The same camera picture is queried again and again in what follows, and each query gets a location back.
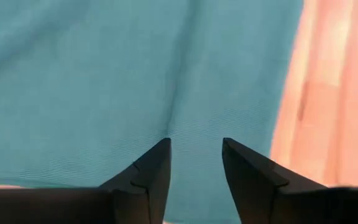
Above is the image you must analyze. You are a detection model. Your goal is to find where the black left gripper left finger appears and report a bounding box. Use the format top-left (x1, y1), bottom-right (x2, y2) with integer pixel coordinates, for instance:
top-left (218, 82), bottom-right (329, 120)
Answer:
top-left (0, 138), bottom-right (172, 224)

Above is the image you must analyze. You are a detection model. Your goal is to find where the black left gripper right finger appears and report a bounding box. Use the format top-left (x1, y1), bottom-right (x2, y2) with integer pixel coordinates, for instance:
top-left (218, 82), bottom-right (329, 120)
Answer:
top-left (222, 138), bottom-right (358, 224)

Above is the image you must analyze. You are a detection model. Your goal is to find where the teal terry towel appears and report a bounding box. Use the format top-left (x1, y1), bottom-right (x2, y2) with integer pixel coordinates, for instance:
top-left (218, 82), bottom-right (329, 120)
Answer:
top-left (0, 0), bottom-right (305, 224)

